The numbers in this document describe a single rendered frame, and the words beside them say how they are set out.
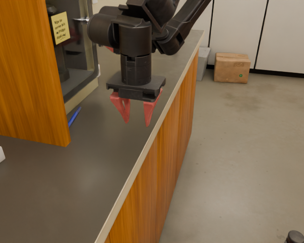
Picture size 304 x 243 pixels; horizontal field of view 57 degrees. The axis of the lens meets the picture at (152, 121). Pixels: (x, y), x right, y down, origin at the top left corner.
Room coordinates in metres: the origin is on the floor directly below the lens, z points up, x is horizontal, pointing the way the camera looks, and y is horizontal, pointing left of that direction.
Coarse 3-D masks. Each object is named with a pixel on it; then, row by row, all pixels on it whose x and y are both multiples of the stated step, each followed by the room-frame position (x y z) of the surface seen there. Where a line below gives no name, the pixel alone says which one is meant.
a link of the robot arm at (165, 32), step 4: (164, 28) 0.86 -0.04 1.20; (164, 32) 0.85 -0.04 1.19; (168, 32) 0.85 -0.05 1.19; (152, 36) 0.87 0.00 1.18; (156, 36) 0.85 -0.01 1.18; (160, 36) 0.85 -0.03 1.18; (164, 36) 0.84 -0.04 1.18; (168, 36) 0.85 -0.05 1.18; (152, 40) 0.86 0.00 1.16; (156, 44) 0.87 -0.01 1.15; (160, 48) 0.89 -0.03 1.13; (160, 52) 0.90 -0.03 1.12
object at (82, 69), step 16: (48, 0) 0.79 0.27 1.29; (64, 0) 0.86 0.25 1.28; (80, 0) 0.94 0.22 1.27; (48, 16) 0.78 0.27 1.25; (80, 16) 0.93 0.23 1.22; (80, 32) 0.92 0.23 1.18; (64, 48) 0.82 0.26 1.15; (80, 48) 0.91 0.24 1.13; (96, 48) 1.01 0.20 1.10; (64, 64) 0.81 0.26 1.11; (80, 64) 0.89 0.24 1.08; (96, 64) 1.00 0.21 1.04; (64, 80) 0.80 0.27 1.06; (80, 80) 0.88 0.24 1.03; (64, 96) 0.78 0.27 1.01
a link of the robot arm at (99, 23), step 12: (132, 0) 0.50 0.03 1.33; (144, 0) 0.49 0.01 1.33; (108, 12) 0.55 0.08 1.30; (120, 12) 0.53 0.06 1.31; (132, 12) 0.52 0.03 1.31; (144, 12) 0.49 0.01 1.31; (96, 24) 0.53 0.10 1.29; (108, 24) 0.51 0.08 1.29; (156, 24) 0.52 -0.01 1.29; (96, 36) 0.52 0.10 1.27; (108, 36) 0.50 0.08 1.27
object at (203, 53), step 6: (204, 48) 3.57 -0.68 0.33; (210, 48) 3.57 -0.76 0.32; (198, 54) 3.32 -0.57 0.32; (204, 54) 3.32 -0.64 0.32; (198, 60) 3.26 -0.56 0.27; (204, 60) 3.22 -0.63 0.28; (198, 66) 3.26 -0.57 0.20; (204, 66) 3.28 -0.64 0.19; (198, 72) 3.27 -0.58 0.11; (204, 72) 3.42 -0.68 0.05; (198, 78) 3.27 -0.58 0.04
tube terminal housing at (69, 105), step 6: (96, 78) 1.02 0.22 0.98; (90, 84) 0.97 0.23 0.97; (96, 84) 1.01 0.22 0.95; (84, 90) 0.92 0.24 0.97; (90, 90) 0.96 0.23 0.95; (78, 96) 0.88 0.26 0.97; (84, 96) 0.92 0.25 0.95; (72, 102) 0.84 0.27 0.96; (78, 102) 0.87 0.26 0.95; (66, 108) 0.80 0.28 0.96; (72, 108) 0.83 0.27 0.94; (66, 114) 0.79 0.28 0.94
